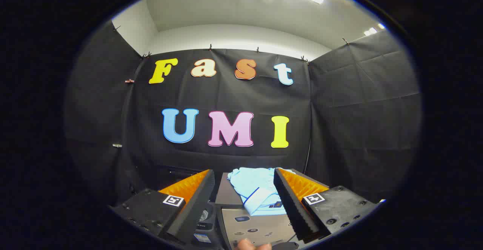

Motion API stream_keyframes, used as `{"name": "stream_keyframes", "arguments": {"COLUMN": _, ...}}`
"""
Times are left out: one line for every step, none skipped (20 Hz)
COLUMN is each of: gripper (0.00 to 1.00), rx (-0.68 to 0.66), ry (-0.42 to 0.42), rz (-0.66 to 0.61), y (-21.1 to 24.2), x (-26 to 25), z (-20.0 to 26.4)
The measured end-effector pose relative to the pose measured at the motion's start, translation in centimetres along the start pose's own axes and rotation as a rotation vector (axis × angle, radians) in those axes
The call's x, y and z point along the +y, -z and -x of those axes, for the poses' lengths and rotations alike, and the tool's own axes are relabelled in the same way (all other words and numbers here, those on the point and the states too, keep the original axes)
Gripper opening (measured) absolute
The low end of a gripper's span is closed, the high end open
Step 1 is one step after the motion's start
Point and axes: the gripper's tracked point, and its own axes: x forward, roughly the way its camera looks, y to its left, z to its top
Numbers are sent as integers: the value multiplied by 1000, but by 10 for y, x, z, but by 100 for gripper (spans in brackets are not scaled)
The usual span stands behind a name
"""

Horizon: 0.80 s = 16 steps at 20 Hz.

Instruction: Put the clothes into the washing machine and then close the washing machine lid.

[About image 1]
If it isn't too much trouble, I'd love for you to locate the small ceiling light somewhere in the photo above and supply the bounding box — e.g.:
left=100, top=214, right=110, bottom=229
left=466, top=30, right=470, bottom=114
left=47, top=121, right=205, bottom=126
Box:
left=363, top=23, right=386, bottom=36

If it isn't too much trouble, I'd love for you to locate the light blue shirt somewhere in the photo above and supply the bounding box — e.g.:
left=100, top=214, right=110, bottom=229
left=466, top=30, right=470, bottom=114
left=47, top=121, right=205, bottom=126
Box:
left=227, top=167, right=297, bottom=216

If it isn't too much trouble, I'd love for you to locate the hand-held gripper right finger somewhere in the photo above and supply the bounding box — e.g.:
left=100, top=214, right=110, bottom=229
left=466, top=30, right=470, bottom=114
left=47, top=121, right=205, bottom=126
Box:
left=274, top=168, right=380, bottom=243

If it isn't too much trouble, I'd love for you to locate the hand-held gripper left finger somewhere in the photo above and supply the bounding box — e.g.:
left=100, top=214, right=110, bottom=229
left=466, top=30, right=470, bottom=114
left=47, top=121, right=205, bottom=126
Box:
left=109, top=169, right=215, bottom=245

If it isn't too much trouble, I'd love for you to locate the black backdrop cloth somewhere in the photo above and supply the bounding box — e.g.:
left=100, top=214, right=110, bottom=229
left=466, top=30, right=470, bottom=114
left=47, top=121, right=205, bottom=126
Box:
left=64, top=20, right=422, bottom=205

